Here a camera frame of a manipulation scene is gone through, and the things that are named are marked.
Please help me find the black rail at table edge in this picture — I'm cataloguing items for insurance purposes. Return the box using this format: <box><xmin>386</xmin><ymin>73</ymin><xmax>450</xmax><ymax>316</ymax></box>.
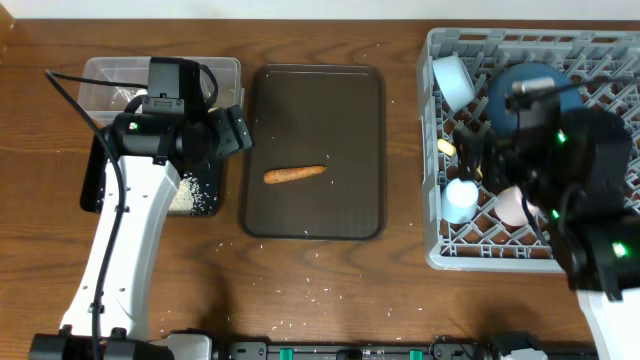
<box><xmin>211</xmin><ymin>332</ymin><xmax>598</xmax><ymax>360</ymax></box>

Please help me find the pile of white rice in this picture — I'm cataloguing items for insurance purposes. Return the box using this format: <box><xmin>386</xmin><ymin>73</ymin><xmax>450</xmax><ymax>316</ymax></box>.
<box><xmin>168</xmin><ymin>173</ymin><xmax>218</xmax><ymax>216</ymax></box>

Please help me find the yellow plastic spoon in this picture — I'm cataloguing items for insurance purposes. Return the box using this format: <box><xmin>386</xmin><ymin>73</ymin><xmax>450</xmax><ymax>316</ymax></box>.
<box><xmin>437</xmin><ymin>138</ymin><xmax>483</xmax><ymax>179</ymax></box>

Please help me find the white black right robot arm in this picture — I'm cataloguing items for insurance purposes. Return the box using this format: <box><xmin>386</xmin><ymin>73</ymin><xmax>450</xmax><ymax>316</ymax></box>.
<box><xmin>453</xmin><ymin>78</ymin><xmax>639</xmax><ymax>359</ymax></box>

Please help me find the grey plastic dishwasher rack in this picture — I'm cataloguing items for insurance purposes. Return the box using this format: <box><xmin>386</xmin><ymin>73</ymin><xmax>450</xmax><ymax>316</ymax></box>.
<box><xmin>416</xmin><ymin>28</ymin><xmax>639</xmax><ymax>273</ymax></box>

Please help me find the light blue plastic cup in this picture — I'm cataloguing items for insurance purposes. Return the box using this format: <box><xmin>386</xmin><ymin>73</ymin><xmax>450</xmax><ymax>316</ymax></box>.
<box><xmin>441</xmin><ymin>178</ymin><xmax>479</xmax><ymax>225</ymax></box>

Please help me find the dark brown serving tray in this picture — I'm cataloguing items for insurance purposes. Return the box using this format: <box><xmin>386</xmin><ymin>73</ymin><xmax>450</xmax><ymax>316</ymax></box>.
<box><xmin>239</xmin><ymin>64</ymin><xmax>386</xmax><ymax>241</ymax></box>

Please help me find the pink plastic cup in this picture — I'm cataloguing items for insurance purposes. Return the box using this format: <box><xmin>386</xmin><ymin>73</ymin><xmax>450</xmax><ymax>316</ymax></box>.
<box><xmin>494</xmin><ymin>186</ymin><xmax>528</xmax><ymax>227</ymax></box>

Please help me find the dark blue plate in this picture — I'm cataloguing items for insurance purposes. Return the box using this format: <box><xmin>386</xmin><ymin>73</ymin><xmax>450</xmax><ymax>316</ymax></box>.
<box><xmin>485</xmin><ymin>63</ymin><xmax>584</xmax><ymax>136</ymax></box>

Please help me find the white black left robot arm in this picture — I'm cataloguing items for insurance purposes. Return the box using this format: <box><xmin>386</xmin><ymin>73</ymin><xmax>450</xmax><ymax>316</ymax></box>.
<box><xmin>28</xmin><ymin>57</ymin><xmax>254</xmax><ymax>359</ymax></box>

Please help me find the black rectangular tray bin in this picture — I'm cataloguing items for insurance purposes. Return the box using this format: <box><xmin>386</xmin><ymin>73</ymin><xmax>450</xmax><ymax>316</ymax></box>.
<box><xmin>80</xmin><ymin>138</ymin><xmax>225</xmax><ymax>216</ymax></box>

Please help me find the orange brown food piece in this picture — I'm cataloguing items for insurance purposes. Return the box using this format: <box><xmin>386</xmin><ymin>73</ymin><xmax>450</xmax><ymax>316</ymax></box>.
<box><xmin>263</xmin><ymin>165</ymin><xmax>327</xmax><ymax>184</ymax></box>

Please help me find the light blue bowl with rice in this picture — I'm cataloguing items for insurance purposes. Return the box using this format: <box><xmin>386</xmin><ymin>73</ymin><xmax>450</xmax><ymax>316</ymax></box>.
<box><xmin>433</xmin><ymin>55</ymin><xmax>475</xmax><ymax>112</ymax></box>

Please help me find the clear plastic waste bin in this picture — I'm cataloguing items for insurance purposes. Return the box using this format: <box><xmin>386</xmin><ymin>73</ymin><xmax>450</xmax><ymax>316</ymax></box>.
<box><xmin>77</xmin><ymin>56</ymin><xmax>245</xmax><ymax>127</ymax></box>

